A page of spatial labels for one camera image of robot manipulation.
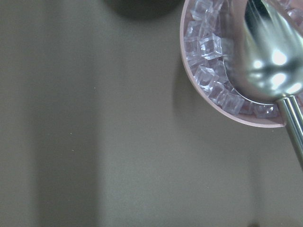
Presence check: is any pink bowl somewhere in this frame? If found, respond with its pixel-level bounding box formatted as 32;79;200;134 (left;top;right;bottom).
179;0;303;129

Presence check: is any metal ice scoop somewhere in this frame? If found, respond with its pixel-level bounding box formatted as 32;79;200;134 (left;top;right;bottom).
219;0;303;162

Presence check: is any clear ice cube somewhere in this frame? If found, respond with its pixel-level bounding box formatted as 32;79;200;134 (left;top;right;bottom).
199;33;223;60

